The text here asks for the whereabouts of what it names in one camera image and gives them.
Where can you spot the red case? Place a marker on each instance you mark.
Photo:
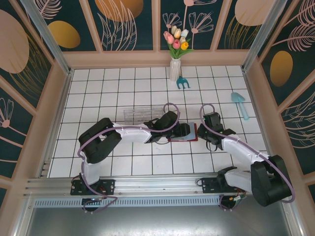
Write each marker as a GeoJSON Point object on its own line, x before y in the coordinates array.
{"type": "Point", "coordinates": [192, 136]}

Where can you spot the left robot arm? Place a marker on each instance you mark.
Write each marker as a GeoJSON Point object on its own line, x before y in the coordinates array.
{"type": "Point", "coordinates": [133, 134]}

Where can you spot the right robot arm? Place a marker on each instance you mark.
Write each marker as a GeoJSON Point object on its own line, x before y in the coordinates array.
{"type": "Point", "coordinates": [246, 150]}

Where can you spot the clear acrylic card holder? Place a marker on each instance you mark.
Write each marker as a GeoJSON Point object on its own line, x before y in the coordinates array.
{"type": "Point", "coordinates": [137, 114]}

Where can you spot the light blue toy shovel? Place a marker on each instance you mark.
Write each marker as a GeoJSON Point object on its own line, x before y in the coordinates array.
{"type": "Point", "coordinates": [237, 98]}

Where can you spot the teal toy rake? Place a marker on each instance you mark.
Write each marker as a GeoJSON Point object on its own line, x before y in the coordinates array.
{"type": "Point", "coordinates": [182, 82]}

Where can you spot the white ribbed vase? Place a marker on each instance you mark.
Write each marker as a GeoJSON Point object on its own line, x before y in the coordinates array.
{"type": "Point", "coordinates": [175, 70]}

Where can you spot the artificial tulip bouquet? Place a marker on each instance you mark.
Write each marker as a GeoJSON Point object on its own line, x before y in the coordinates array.
{"type": "Point", "coordinates": [176, 44]}

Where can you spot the grey metal panel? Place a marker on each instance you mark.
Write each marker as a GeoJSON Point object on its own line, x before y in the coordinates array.
{"type": "Point", "coordinates": [157, 221]}

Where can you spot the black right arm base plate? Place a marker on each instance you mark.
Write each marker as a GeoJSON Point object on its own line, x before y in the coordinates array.
{"type": "Point", "coordinates": [209, 186]}

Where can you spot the aluminium mounting rail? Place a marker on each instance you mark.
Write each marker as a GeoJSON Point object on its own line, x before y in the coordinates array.
{"type": "Point", "coordinates": [157, 185]}

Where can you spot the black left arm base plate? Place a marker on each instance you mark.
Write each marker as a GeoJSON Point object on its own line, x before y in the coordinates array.
{"type": "Point", "coordinates": [105, 186]}

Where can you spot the aluminium frame post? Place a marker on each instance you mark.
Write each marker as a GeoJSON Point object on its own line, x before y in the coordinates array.
{"type": "Point", "coordinates": [263, 32]}
{"type": "Point", "coordinates": [49, 41]}

